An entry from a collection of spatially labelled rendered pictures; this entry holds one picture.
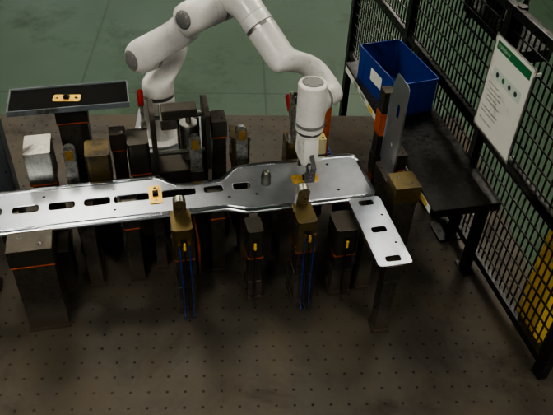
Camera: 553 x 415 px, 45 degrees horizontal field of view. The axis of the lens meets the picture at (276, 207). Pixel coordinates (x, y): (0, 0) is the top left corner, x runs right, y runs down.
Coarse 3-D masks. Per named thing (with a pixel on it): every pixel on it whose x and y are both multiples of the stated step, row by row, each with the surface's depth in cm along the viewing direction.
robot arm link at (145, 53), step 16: (192, 0) 198; (208, 0) 200; (176, 16) 199; (192, 16) 197; (208, 16) 199; (224, 16) 204; (160, 32) 221; (176, 32) 214; (192, 32) 201; (128, 48) 229; (144, 48) 225; (160, 48) 223; (176, 48) 221; (128, 64) 231; (144, 64) 228; (160, 64) 234
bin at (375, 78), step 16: (368, 48) 248; (384, 48) 250; (400, 48) 250; (368, 64) 243; (384, 64) 255; (400, 64) 252; (416, 64) 241; (368, 80) 245; (384, 80) 233; (416, 80) 243; (432, 80) 228; (416, 96) 231; (432, 96) 233; (416, 112) 235
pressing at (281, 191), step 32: (288, 160) 217; (320, 160) 218; (352, 160) 219; (0, 192) 199; (32, 192) 200; (64, 192) 201; (96, 192) 202; (128, 192) 202; (224, 192) 204; (256, 192) 204; (288, 192) 205; (320, 192) 205; (352, 192) 206; (0, 224) 189; (32, 224) 190; (64, 224) 191; (96, 224) 192
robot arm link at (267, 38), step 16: (256, 32) 188; (272, 32) 188; (256, 48) 192; (272, 48) 188; (288, 48) 189; (272, 64) 190; (288, 64) 190; (304, 64) 193; (320, 64) 193; (336, 80) 195; (336, 96) 194
